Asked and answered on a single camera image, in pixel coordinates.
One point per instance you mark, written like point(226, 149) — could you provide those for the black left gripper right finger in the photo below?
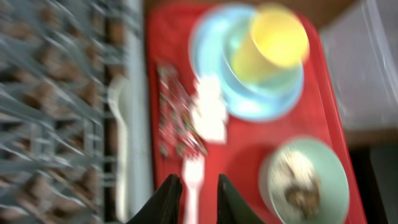
point(232, 208)

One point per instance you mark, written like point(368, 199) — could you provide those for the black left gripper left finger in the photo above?
point(163, 207)

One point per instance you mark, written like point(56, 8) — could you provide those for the rice and food scraps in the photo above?
point(294, 186)

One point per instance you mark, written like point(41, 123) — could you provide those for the red strawberry snack wrapper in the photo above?
point(178, 137)

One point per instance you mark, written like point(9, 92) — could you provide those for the green bowl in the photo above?
point(334, 187)

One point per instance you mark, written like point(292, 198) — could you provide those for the white napkin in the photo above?
point(208, 110)

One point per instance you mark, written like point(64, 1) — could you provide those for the white plastic spoon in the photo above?
point(114, 96)

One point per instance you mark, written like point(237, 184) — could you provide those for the grey dishwasher rack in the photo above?
point(59, 139)

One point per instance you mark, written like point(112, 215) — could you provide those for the black waste tray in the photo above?
point(375, 169)

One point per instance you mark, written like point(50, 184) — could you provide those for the light blue bowl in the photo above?
point(262, 101)

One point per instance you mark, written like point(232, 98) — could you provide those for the red plastic tray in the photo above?
point(168, 27)

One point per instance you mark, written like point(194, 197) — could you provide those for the light blue plate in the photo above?
point(206, 36)

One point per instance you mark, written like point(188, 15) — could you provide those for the yellow plastic cup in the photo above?
point(276, 40)

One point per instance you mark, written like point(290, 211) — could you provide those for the clear plastic bin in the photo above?
point(360, 48)

